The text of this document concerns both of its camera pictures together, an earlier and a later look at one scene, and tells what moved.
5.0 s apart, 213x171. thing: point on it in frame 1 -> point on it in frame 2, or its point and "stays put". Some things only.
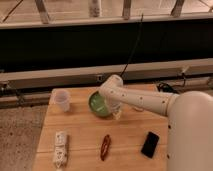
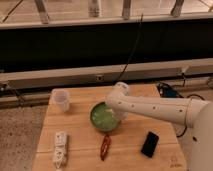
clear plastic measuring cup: (60, 100) stays put
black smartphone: (150, 144) stays put
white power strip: (61, 155) stays put
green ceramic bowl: (97, 103) -> (103, 118)
